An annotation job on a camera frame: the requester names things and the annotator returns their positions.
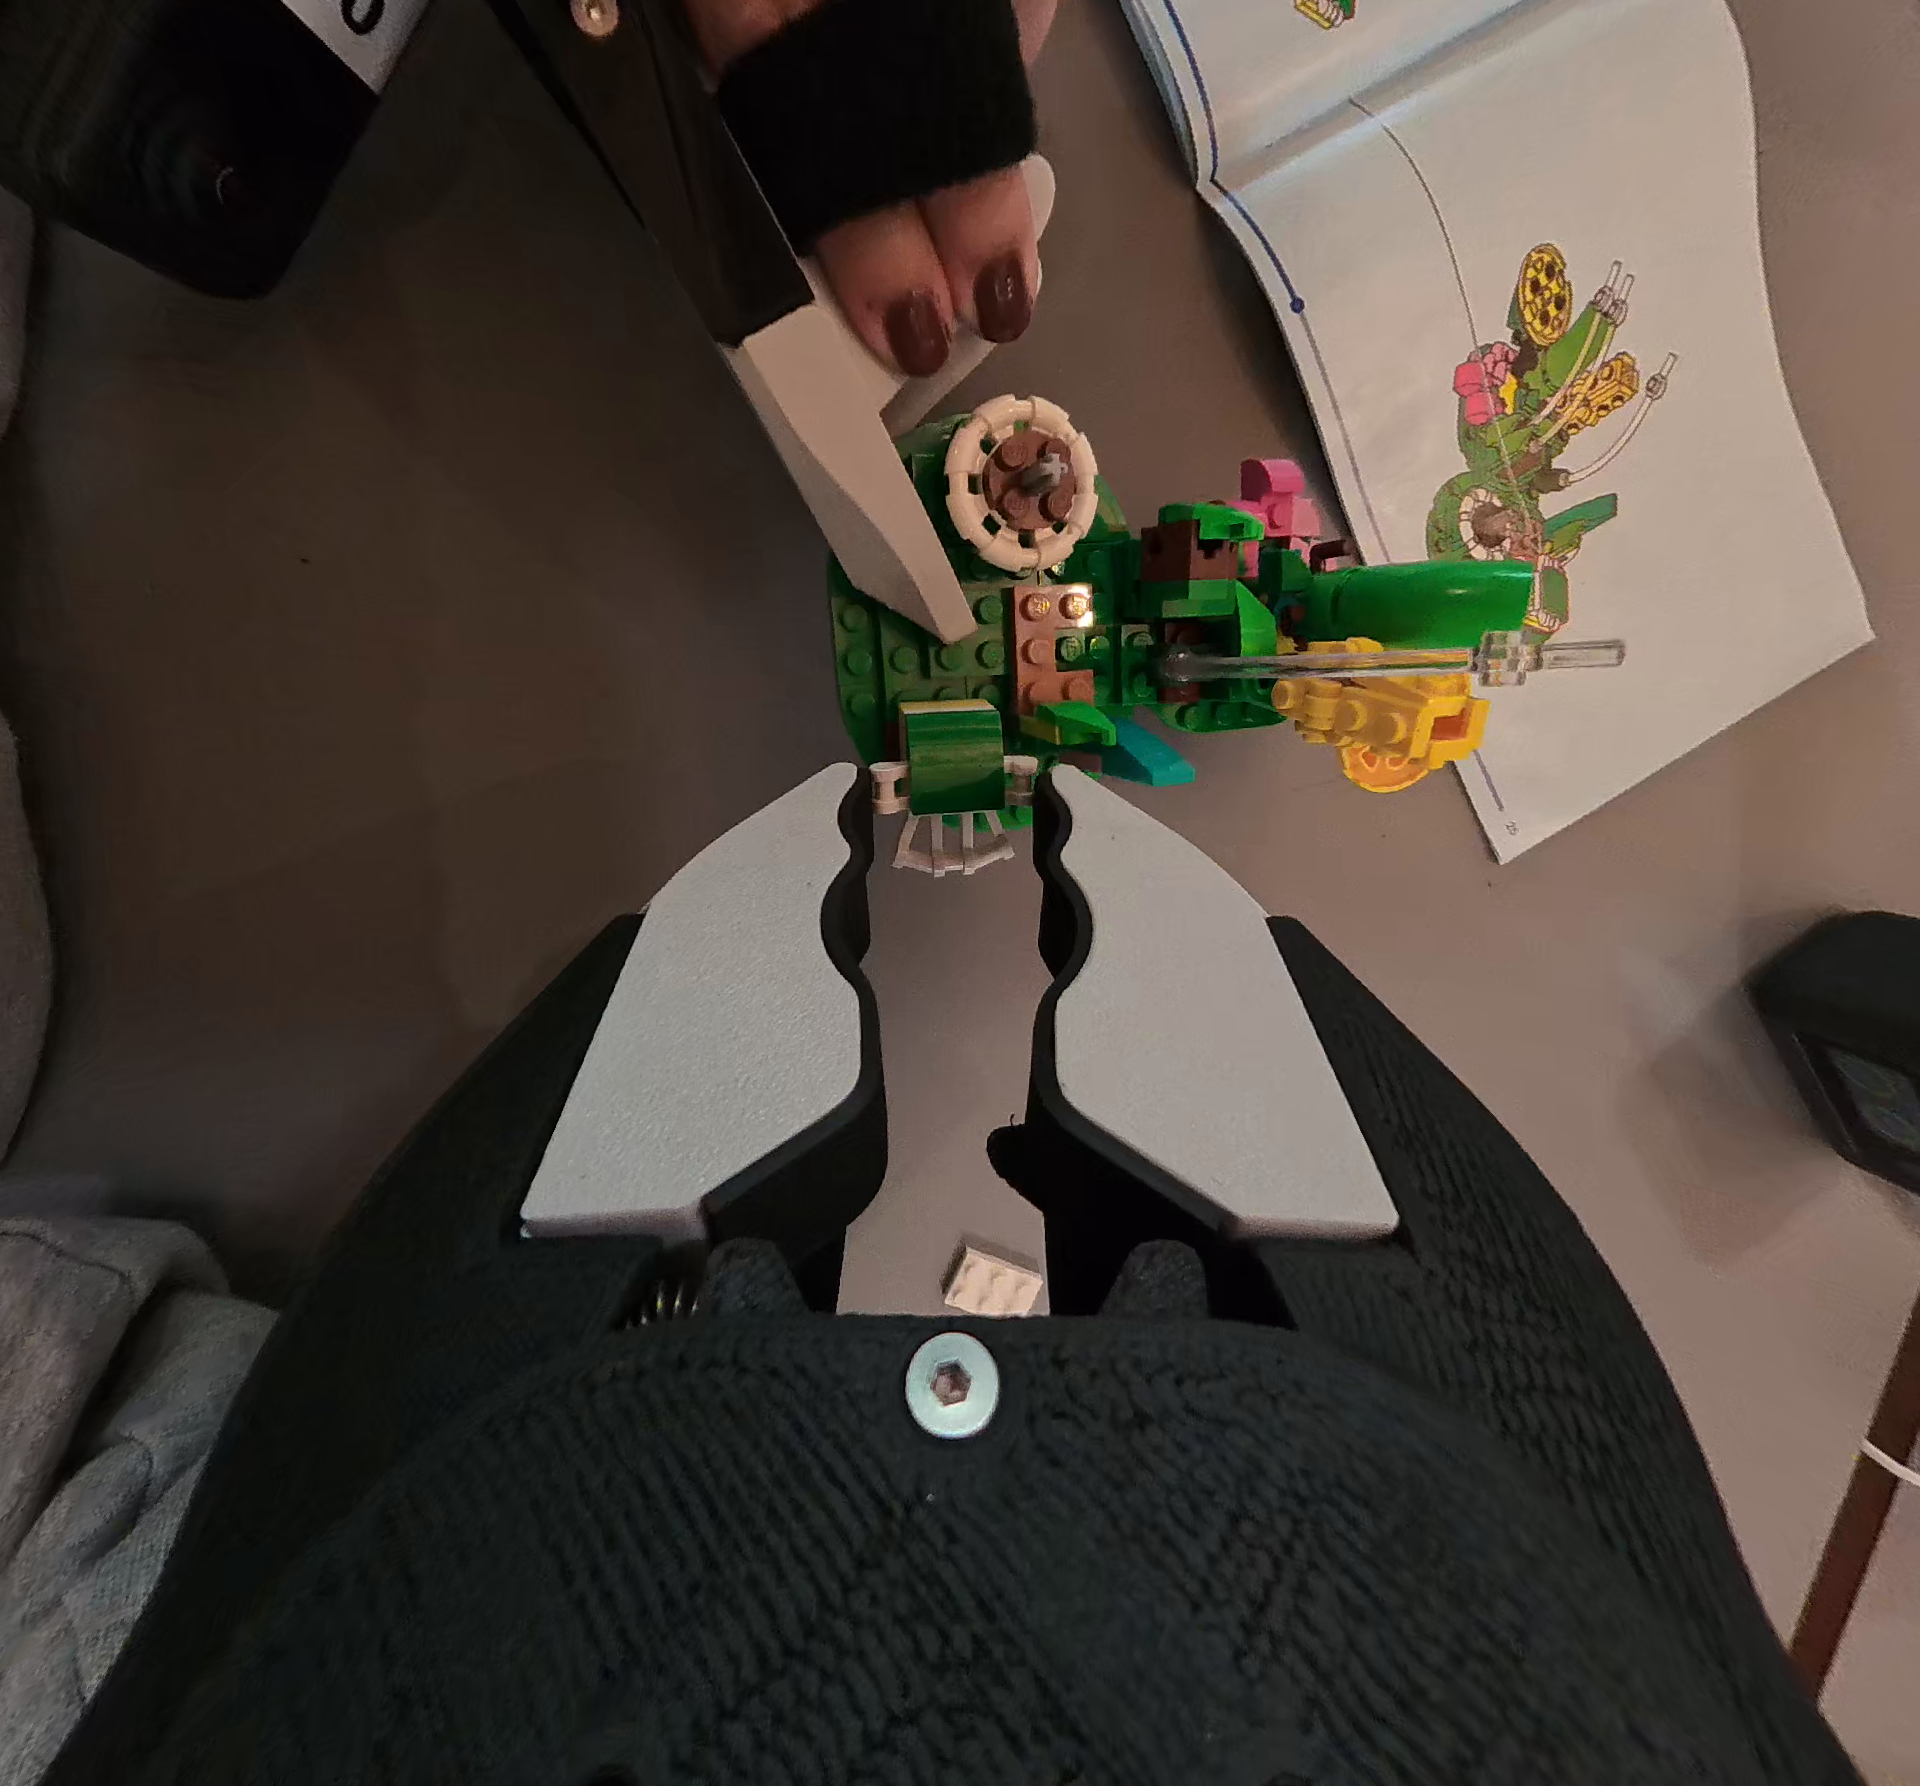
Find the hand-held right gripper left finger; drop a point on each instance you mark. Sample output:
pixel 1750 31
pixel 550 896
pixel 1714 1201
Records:
pixel 704 1065

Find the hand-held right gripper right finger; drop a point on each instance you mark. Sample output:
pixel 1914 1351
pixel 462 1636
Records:
pixel 1215 1065

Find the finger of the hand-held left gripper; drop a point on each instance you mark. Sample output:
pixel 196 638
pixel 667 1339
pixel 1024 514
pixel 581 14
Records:
pixel 855 482

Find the green lego flower model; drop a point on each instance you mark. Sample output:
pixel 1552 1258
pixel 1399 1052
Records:
pixel 1110 615

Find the white lego plate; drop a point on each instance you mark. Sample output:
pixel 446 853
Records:
pixel 990 1276

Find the dark grey device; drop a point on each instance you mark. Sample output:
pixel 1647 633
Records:
pixel 1845 1006

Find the white instruction booklet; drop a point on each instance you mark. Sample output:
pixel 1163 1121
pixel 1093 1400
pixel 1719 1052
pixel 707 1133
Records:
pixel 1500 167

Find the brown wooden leg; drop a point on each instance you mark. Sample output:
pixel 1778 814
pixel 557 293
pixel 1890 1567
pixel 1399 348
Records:
pixel 1852 1560

